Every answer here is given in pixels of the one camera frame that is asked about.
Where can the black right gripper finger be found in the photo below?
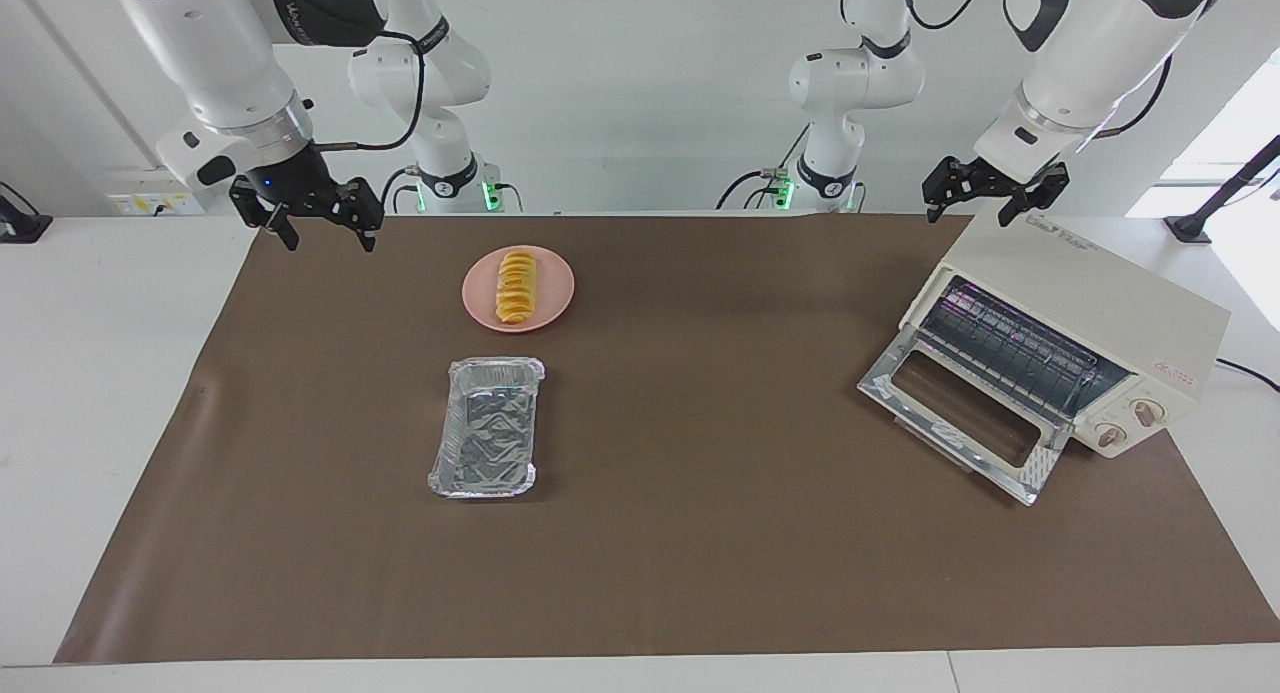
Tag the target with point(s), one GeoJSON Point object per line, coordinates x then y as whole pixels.
{"type": "Point", "coordinates": [282, 228]}
{"type": "Point", "coordinates": [366, 213]}

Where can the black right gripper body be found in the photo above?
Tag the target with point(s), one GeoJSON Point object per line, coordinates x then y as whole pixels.
{"type": "Point", "coordinates": [290, 178]}

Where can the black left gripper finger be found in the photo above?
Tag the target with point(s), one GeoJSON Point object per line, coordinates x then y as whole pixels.
{"type": "Point", "coordinates": [1018, 207]}
{"type": "Point", "coordinates": [942, 185]}

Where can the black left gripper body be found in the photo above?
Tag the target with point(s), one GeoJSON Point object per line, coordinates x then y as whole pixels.
{"type": "Point", "coordinates": [1000, 183]}

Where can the yellow sliced bread loaf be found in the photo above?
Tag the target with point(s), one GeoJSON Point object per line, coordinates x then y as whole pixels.
{"type": "Point", "coordinates": [516, 288]}

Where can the aluminium foil tray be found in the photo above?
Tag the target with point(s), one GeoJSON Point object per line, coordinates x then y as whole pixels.
{"type": "Point", "coordinates": [485, 433]}

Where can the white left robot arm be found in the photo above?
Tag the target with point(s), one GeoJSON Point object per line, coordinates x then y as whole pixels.
{"type": "Point", "coordinates": [1090, 43]}

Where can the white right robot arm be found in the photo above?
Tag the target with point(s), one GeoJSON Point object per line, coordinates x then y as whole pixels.
{"type": "Point", "coordinates": [220, 63]}

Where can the cream toaster oven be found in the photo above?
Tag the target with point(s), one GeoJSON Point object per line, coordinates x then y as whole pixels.
{"type": "Point", "coordinates": [1100, 283]}

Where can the beige oven knob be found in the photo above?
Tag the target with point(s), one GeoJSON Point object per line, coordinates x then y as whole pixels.
{"type": "Point", "coordinates": [1145, 411]}
{"type": "Point", "coordinates": [1110, 435]}

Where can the glass oven door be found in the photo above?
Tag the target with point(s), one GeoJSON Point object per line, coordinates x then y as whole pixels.
{"type": "Point", "coordinates": [1040, 468]}

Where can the pink round plate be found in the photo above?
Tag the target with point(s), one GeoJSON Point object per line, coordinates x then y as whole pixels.
{"type": "Point", "coordinates": [555, 288]}

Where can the black table clamp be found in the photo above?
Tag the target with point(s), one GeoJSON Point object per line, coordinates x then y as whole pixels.
{"type": "Point", "coordinates": [20, 223]}

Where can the brown table mat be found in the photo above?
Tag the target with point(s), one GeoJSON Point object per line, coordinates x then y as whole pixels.
{"type": "Point", "coordinates": [700, 473]}

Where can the white wall power outlet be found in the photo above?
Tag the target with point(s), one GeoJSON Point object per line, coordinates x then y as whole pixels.
{"type": "Point", "coordinates": [150, 204]}

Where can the black camera stand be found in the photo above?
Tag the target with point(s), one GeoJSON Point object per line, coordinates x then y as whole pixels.
{"type": "Point", "coordinates": [1225, 193]}

